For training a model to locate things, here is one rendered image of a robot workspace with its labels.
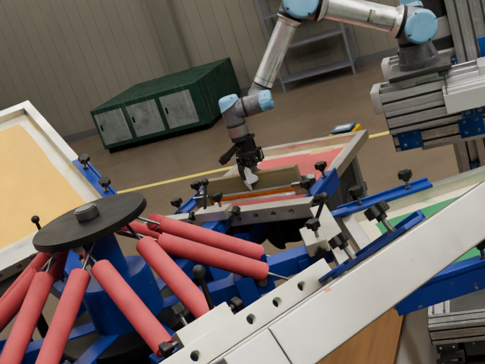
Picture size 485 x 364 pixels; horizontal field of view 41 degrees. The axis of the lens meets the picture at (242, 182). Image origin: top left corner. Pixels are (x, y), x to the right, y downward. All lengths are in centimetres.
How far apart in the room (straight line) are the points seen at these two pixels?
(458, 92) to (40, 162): 163
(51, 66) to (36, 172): 902
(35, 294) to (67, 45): 988
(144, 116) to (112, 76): 221
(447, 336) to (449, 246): 233
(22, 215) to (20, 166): 28
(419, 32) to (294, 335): 196
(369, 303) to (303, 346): 6
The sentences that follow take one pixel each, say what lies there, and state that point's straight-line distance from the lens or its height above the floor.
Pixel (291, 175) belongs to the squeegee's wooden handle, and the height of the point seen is 105.
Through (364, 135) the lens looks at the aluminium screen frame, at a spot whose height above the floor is 98.
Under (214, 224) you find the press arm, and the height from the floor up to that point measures 104.
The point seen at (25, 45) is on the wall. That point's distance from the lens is 1187.
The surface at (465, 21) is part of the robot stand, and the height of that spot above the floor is 135.
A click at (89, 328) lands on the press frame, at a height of 102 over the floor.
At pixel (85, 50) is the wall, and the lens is 1129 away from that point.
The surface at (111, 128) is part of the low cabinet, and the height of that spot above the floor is 35.
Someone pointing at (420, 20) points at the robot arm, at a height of 145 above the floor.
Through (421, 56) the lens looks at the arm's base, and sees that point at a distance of 250.
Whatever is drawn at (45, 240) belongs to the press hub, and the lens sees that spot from 172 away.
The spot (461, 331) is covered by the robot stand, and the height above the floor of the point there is 19.
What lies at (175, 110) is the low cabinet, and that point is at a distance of 888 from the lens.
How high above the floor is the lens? 178
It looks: 17 degrees down
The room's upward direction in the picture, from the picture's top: 19 degrees counter-clockwise
